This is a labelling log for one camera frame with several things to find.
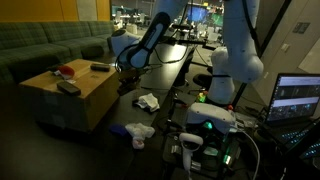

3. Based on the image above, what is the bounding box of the white terry towel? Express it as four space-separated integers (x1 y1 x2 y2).
134 92 161 114

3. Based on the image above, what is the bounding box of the white VR controller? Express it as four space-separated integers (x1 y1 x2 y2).
178 132 205 173

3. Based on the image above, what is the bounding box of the black felt whiteboard eraser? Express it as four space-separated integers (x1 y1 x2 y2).
90 62 112 73
56 80 82 97

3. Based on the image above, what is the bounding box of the dark wall panel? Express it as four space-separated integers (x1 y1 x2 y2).
292 21 311 35

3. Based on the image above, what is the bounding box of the white plastic bag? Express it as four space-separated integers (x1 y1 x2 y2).
124 122 156 150

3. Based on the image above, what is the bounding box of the thick white cable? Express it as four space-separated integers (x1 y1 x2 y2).
239 129 262 180

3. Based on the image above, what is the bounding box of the plaid sofa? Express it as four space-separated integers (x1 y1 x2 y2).
0 20 116 85

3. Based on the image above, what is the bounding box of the orange plush toy with tag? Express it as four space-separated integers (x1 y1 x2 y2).
54 65 77 81

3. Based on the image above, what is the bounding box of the yellow emergency stop box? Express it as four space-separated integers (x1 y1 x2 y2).
195 90 210 104

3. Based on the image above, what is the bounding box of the black laptop with lit screen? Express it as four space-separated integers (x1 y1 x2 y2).
264 72 320 162

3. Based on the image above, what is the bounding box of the black round stool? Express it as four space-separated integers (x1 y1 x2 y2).
192 73 214 90

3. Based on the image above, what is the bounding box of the large brown cardboard box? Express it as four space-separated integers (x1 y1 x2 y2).
18 58 121 133

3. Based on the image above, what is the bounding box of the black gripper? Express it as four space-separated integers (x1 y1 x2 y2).
119 65 145 83

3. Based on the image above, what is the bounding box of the white wall switch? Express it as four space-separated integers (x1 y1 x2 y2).
280 42 291 53

